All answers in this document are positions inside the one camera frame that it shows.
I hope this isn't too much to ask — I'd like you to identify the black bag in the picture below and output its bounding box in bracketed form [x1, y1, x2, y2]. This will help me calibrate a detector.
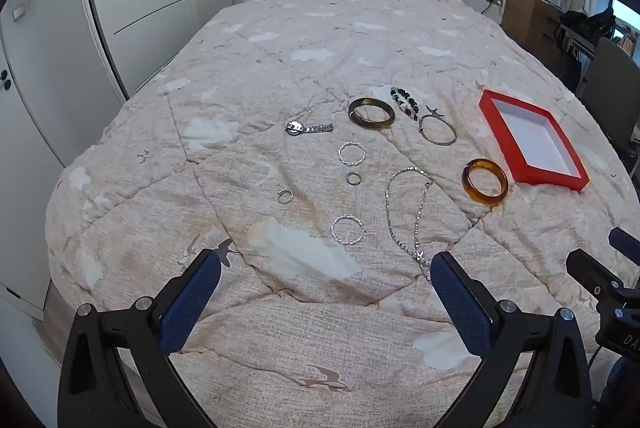
[559, 6, 617, 40]

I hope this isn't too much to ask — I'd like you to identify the red jewelry box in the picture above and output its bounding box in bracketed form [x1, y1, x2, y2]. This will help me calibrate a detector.
[478, 89, 590, 193]

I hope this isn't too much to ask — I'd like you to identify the silver chain necklace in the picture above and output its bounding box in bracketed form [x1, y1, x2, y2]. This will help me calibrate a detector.
[384, 167, 436, 284]

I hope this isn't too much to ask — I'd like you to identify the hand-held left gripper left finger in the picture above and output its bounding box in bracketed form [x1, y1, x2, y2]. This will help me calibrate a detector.
[57, 249, 223, 428]

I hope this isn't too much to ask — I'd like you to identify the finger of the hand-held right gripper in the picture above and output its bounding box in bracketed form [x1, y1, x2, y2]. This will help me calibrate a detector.
[566, 249, 627, 305]
[609, 227, 640, 266]

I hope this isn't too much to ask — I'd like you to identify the beige bird print blanket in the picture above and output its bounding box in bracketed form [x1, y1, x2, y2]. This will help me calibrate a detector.
[45, 0, 640, 428]

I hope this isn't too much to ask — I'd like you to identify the thin silver bangle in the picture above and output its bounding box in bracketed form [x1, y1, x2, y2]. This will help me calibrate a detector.
[418, 106, 458, 146]

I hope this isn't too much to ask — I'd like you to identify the silver wristwatch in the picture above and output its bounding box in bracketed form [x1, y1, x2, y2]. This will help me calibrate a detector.
[284, 120, 334, 136]

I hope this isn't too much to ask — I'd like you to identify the black and white beaded bracelet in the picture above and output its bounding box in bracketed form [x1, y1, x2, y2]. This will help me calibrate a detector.
[390, 86, 420, 121]

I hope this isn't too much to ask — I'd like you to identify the twisted silver hoop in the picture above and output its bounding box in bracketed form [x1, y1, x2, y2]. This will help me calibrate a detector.
[337, 141, 367, 165]
[330, 214, 367, 247]

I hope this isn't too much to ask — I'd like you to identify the amber bangle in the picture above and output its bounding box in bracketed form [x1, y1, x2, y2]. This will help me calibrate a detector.
[461, 158, 510, 209]

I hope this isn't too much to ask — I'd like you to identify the dark brown bangle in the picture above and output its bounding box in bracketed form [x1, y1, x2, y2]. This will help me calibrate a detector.
[348, 97, 396, 129]

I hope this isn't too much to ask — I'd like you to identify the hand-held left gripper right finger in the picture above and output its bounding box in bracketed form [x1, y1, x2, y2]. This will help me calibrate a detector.
[430, 251, 593, 428]

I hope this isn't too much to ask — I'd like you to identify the grey chair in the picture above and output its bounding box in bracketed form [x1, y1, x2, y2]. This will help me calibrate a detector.
[579, 37, 640, 161]

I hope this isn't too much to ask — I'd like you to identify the wooden dresser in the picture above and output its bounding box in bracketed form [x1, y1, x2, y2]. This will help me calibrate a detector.
[501, 0, 567, 62]

